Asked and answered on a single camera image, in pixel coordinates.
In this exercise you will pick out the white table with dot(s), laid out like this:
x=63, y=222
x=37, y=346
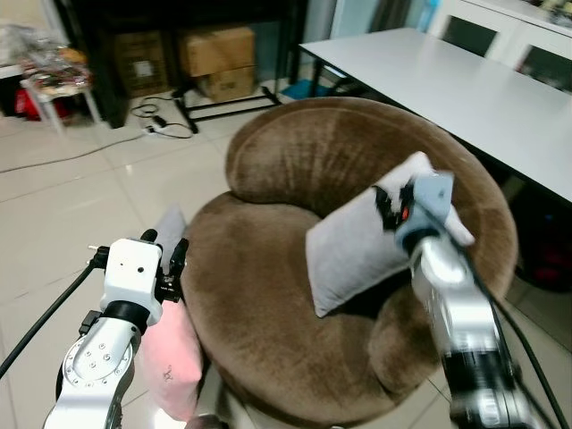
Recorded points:
x=447, y=89

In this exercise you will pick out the pink plush pillow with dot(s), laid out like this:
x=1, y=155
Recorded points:
x=174, y=357

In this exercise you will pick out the white power strip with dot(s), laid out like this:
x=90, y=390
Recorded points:
x=158, y=129

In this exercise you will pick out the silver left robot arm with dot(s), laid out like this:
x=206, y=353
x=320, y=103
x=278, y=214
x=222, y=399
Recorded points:
x=94, y=366

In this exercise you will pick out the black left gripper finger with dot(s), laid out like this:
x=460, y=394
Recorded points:
x=179, y=256
x=149, y=236

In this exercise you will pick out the round brown plush sofa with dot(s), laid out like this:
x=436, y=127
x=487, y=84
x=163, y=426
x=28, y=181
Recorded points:
x=268, y=295

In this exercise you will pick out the colourful snack bag pile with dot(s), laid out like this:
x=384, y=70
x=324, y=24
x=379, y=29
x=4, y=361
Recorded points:
x=55, y=67

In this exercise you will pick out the dark red and black bag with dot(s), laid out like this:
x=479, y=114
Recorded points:
x=545, y=246

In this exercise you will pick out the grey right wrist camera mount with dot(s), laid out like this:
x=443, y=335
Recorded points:
x=433, y=197

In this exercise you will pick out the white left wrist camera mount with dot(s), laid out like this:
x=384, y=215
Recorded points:
x=130, y=273

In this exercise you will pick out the large tan cardboard box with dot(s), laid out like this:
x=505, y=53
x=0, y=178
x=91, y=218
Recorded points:
x=217, y=49

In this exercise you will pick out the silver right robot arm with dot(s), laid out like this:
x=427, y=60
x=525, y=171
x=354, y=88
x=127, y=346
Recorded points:
x=456, y=304

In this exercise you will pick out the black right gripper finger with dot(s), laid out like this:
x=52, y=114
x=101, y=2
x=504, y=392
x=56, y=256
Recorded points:
x=385, y=210

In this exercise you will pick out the dark brown cardboard box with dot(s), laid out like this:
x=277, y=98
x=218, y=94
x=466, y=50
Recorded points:
x=140, y=63

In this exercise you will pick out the blue mat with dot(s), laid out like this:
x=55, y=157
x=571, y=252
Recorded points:
x=310, y=88

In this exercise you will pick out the white cabinet with glass doors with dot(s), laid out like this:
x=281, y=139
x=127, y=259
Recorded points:
x=518, y=40

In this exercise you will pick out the black shelf frame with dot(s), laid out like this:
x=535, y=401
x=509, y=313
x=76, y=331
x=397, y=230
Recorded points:
x=103, y=80

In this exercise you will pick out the light grey square pillow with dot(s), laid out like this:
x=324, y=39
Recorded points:
x=349, y=255

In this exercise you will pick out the small tan cardboard box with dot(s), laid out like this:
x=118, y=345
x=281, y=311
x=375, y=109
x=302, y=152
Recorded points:
x=228, y=85

